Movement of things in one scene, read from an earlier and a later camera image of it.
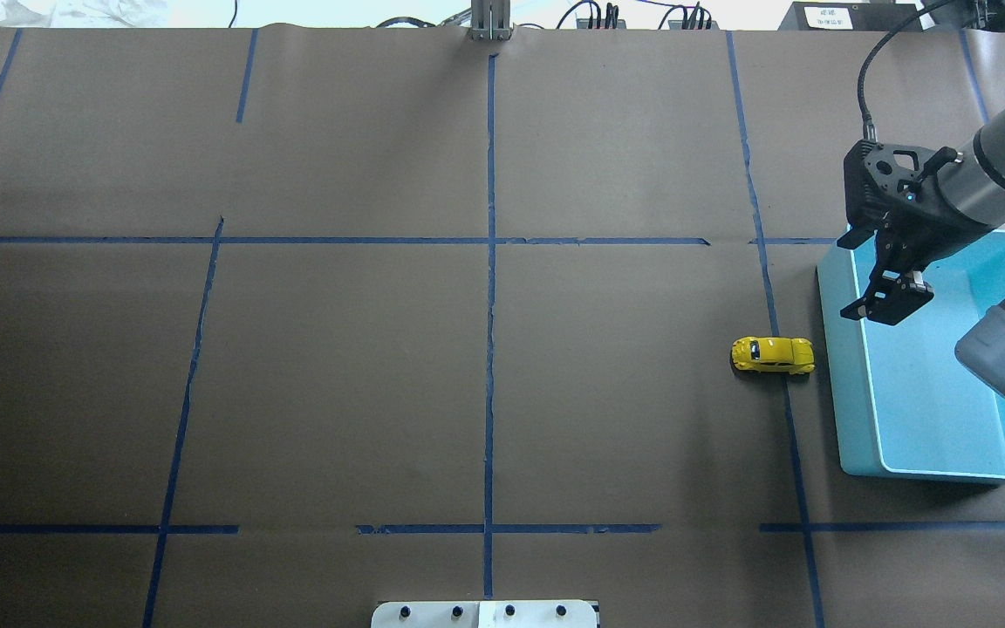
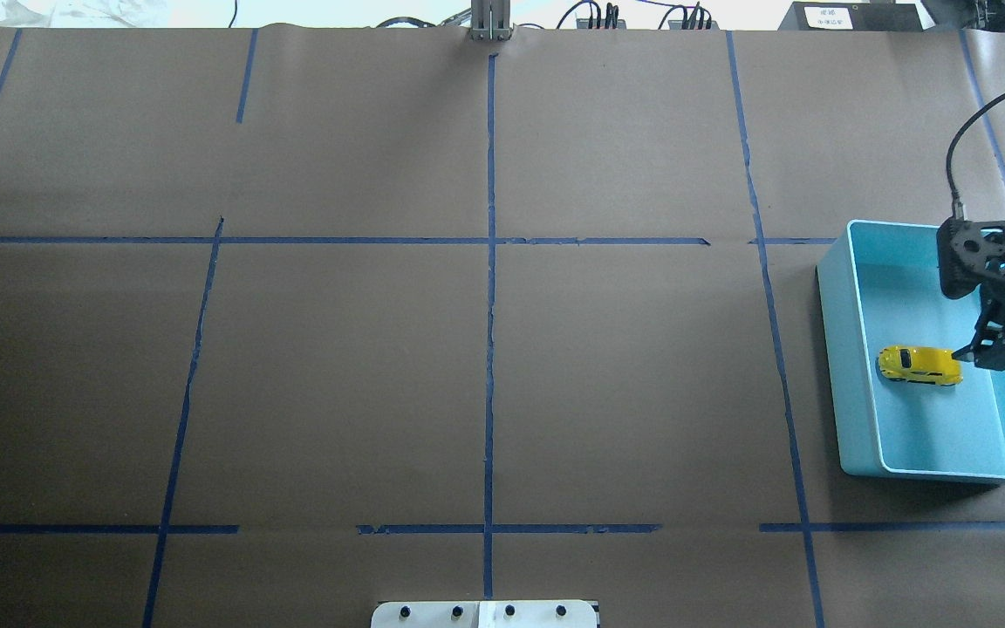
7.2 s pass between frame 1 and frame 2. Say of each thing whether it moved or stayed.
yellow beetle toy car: moved
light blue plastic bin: stayed
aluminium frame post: stayed
